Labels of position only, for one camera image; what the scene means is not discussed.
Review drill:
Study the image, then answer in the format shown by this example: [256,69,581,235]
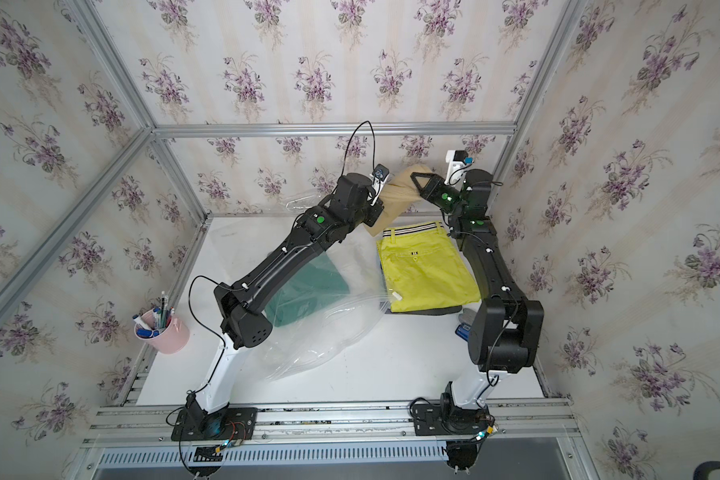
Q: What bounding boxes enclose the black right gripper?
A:
[414,170,470,219]

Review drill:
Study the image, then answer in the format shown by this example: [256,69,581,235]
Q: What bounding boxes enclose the beige trousers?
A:
[365,164,433,237]

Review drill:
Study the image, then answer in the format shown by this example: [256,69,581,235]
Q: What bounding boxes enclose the yellow-green trousers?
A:
[377,221,481,314]

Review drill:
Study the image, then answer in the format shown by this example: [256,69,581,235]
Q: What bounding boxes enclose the teal garment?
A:
[264,254,350,328]

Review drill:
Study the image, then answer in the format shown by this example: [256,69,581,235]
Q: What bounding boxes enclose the clear plastic vacuum bag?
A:
[235,224,390,380]

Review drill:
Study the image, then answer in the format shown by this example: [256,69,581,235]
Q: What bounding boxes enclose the dark grey trousers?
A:
[384,306,463,316]

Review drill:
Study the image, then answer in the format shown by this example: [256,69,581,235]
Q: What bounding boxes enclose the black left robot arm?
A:
[178,166,389,438]

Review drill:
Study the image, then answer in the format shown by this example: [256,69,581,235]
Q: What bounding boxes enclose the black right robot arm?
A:
[411,169,544,422]

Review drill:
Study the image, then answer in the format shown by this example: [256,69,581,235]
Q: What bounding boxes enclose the blue stapler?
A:
[455,323,471,341]

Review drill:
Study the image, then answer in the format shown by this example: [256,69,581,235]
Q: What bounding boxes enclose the pink pen cup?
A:
[132,292,190,355]

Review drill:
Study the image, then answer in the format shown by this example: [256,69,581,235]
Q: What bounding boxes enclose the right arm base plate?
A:
[407,397,495,437]

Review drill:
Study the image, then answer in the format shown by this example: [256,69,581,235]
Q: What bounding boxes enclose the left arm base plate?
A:
[171,405,258,442]

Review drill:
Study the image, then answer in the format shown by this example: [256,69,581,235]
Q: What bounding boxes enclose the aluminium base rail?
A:
[62,398,598,479]

